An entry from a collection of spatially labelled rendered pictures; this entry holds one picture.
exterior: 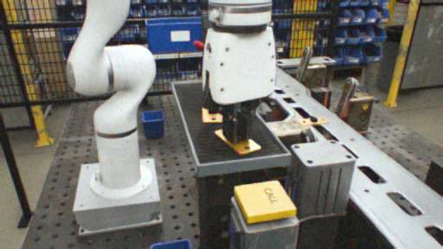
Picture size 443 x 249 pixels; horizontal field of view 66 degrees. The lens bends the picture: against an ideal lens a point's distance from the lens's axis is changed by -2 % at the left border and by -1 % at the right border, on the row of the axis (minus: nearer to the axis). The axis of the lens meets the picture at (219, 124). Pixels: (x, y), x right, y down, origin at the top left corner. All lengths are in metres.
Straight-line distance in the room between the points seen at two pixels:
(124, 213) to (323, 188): 0.62
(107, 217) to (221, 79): 0.70
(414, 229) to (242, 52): 0.44
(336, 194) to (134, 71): 0.58
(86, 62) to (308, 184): 0.58
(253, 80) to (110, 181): 0.69
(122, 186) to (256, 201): 0.70
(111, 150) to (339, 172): 0.63
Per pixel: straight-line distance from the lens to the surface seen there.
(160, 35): 1.66
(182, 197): 1.18
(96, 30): 0.88
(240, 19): 0.44
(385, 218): 0.70
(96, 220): 1.07
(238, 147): 0.52
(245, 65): 0.47
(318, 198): 0.65
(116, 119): 0.97
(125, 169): 1.04
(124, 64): 0.92
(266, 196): 0.43
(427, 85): 4.44
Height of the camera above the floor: 1.42
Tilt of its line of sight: 26 degrees down
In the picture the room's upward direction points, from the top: straight up
